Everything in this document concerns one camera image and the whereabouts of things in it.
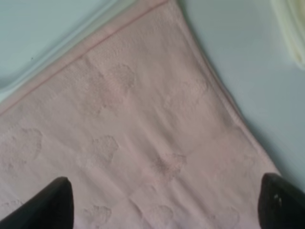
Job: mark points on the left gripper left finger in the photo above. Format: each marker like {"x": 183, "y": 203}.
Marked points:
{"x": 51, "y": 208}

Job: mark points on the cream white terry towel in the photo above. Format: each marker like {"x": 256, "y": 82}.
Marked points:
{"x": 290, "y": 15}

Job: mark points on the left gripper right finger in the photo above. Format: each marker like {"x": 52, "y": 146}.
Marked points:
{"x": 281, "y": 205}

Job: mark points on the pink terry towel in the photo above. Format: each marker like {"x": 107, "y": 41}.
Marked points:
{"x": 136, "y": 118}

